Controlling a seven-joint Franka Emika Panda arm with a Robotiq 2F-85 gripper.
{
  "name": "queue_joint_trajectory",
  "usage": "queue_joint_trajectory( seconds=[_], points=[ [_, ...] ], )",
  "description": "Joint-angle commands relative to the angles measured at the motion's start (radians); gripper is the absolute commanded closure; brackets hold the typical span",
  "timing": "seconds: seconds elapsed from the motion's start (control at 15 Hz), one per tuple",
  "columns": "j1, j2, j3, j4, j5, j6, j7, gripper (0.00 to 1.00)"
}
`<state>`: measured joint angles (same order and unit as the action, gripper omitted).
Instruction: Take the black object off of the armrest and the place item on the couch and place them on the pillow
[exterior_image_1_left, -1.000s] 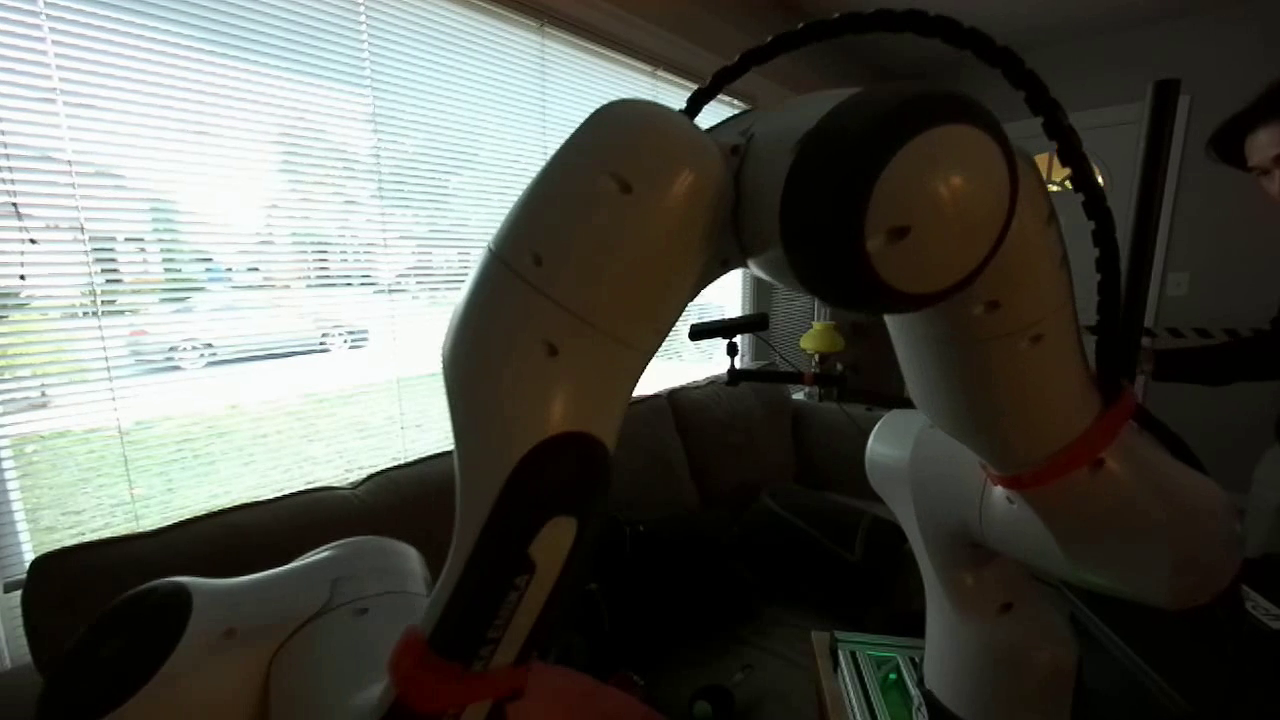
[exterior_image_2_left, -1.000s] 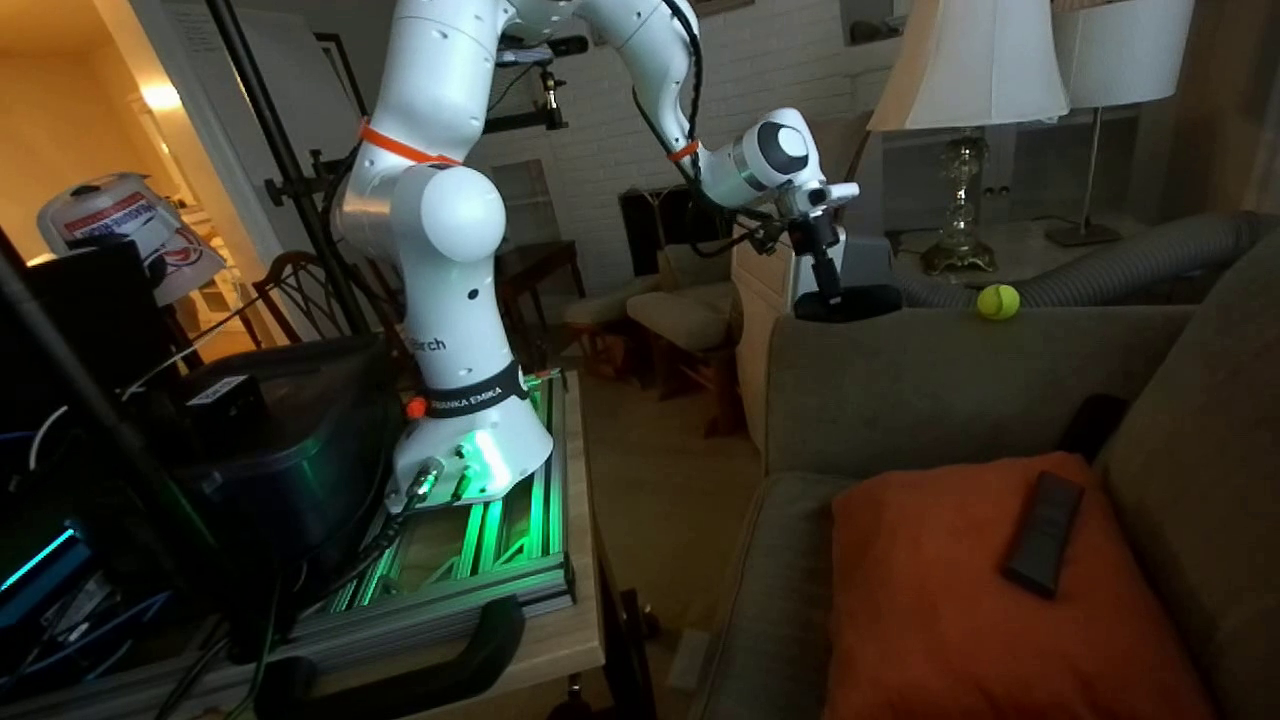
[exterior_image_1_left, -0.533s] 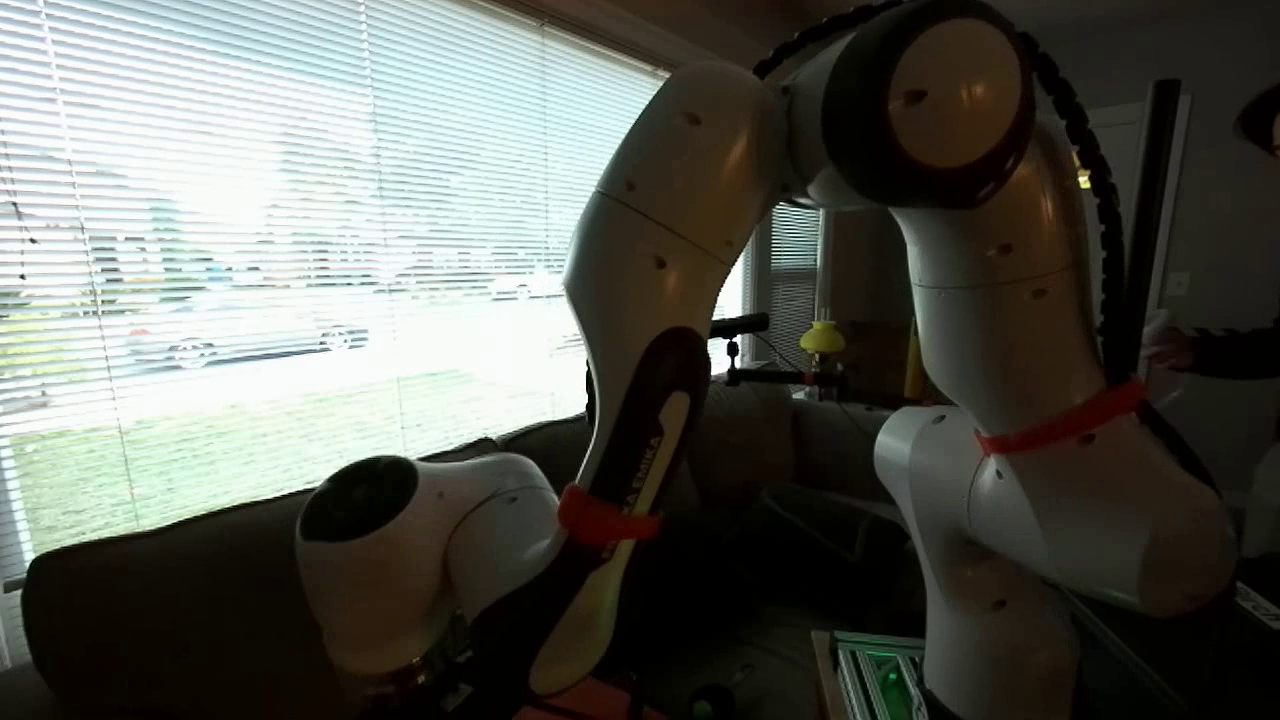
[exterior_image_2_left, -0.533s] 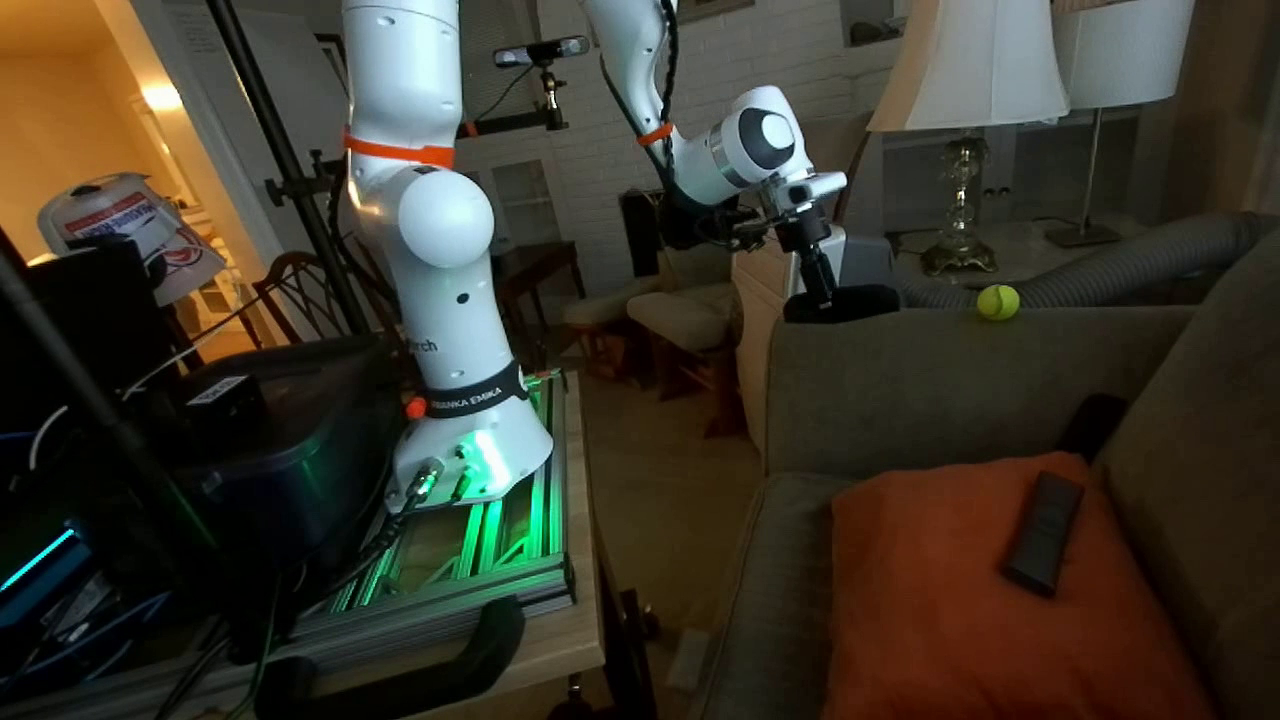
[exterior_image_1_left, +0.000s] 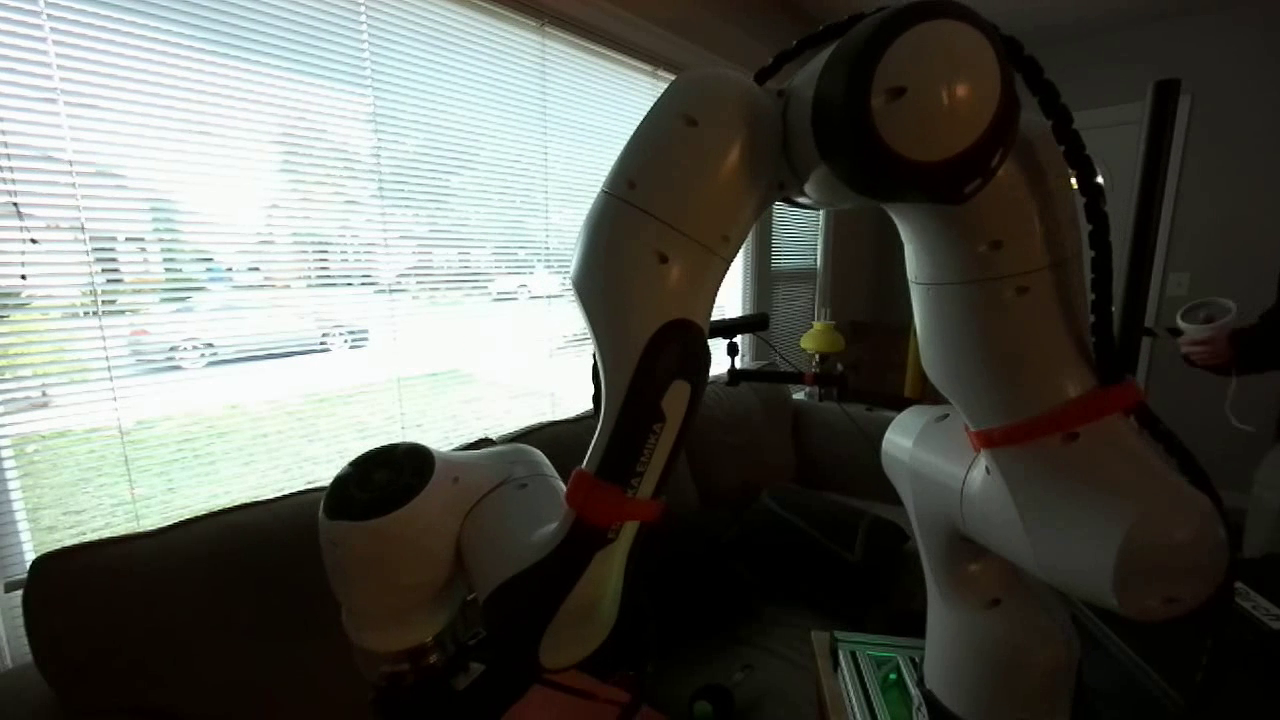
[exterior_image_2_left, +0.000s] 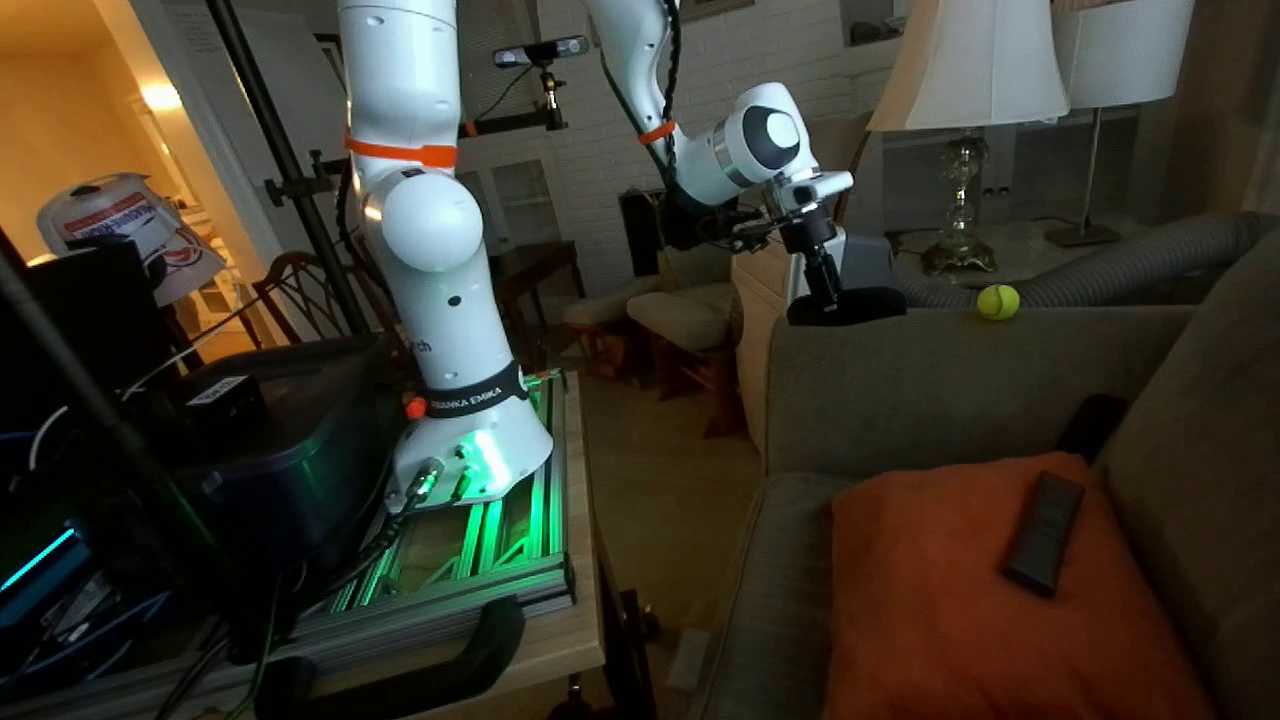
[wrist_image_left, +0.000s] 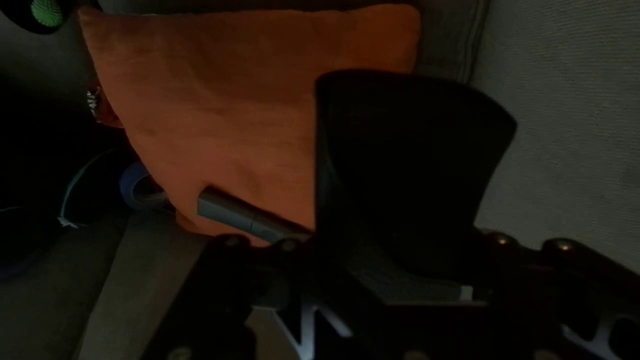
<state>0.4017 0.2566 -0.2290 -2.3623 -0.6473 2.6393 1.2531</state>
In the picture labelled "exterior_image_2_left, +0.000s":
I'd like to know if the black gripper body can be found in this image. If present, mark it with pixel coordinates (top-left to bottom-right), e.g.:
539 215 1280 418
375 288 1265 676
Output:
775 196 853 273

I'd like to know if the green-lit robot base platform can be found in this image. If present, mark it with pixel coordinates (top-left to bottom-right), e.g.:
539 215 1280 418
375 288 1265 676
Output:
294 370 580 626

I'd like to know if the brown fabric couch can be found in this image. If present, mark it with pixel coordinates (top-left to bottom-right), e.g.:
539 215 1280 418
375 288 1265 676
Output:
694 215 1280 720

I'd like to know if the orange pillow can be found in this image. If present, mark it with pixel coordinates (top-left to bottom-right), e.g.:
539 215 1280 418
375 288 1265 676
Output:
818 450 1221 720

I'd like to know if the beige ottoman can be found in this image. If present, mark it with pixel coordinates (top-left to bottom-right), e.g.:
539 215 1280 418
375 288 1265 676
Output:
556 243 754 407

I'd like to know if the yellow-green tennis ball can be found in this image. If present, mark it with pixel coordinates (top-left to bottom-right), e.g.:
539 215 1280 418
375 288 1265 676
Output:
973 280 1028 327

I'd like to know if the table lamp with glass base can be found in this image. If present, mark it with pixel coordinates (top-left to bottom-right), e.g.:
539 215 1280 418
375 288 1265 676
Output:
864 0 1074 280

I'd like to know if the grey bolster cushion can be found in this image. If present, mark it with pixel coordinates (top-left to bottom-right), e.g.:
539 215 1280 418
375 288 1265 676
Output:
1015 208 1273 312

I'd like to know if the black remote control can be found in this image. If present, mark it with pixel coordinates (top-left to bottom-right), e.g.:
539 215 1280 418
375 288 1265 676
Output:
999 467 1093 600

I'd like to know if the slim-stem table lamp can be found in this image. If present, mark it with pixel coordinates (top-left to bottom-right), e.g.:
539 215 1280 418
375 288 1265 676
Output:
1045 0 1202 253

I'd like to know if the dark wooden chair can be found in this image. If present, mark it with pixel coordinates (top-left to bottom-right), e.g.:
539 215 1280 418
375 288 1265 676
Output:
250 250 380 352

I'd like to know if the black vertical stand pole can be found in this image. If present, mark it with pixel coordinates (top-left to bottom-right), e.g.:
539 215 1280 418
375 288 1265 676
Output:
200 0 380 345

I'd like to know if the black controller box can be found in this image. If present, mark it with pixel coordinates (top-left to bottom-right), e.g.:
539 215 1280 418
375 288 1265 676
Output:
170 338 421 593

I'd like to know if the white and red sign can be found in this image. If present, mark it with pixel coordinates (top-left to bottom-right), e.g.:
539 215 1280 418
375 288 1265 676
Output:
31 174 227 312

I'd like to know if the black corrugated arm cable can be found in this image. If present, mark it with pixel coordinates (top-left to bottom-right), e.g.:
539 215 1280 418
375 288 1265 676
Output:
584 0 694 206

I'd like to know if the black camera on stand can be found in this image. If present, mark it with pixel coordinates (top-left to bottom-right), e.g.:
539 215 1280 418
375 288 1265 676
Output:
467 31 593 139

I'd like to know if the black carry handle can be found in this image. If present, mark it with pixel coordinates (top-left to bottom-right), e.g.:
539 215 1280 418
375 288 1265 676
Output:
250 593 534 720

